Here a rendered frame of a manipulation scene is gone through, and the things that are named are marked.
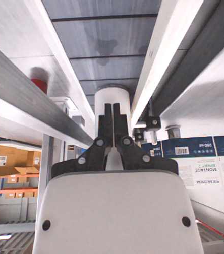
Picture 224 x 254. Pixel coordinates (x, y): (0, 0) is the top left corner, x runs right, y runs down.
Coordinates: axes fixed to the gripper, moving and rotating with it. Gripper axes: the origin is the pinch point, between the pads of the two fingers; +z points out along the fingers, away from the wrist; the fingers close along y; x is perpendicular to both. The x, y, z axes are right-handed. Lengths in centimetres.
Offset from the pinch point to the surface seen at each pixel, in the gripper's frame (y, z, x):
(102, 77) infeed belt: -1.1, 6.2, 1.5
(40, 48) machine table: -9.4, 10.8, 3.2
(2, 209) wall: -562, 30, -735
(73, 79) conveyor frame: -4.7, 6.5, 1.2
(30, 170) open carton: -157, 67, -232
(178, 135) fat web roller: 19.5, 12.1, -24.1
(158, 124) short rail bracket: 9.3, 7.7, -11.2
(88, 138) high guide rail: -2.9, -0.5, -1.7
